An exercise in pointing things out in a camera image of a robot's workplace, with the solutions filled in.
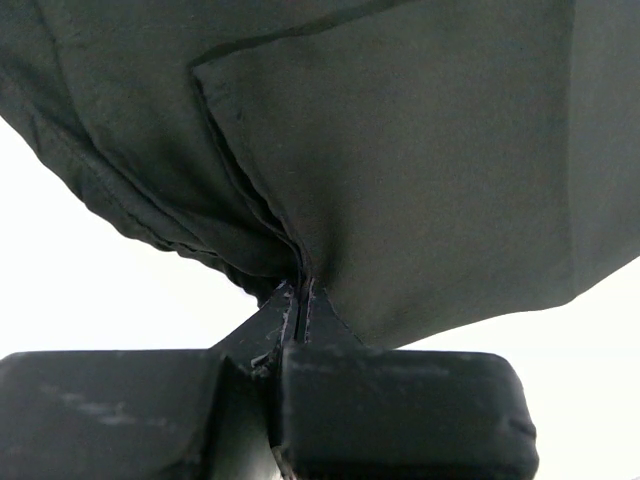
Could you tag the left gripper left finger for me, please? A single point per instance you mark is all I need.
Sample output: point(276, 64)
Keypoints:
point(146, 414)

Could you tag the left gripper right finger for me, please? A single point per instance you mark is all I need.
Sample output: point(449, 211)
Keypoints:
point(348, 411)

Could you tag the black long sleeve shirt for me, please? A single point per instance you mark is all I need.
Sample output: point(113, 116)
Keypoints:
point(428, 164)

